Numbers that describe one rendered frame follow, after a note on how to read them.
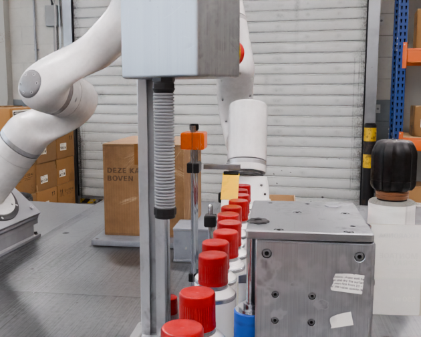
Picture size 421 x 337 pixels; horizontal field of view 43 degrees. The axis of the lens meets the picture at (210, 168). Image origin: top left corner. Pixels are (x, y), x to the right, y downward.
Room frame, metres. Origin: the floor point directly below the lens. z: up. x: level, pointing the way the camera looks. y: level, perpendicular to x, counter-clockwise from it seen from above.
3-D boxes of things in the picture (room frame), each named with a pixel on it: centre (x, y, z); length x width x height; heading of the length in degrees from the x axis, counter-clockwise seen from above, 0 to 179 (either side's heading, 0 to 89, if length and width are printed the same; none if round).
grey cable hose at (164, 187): (0.80, 0.07, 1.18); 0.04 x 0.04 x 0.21
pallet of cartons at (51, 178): (4.96, 1.89, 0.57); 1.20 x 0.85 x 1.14; 168
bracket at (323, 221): (0.52, -0.09, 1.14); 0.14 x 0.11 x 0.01; 173
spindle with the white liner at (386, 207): (0.99, -0.34, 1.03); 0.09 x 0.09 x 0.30
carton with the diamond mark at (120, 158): (1.68, 0.17, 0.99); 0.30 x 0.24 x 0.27; 172
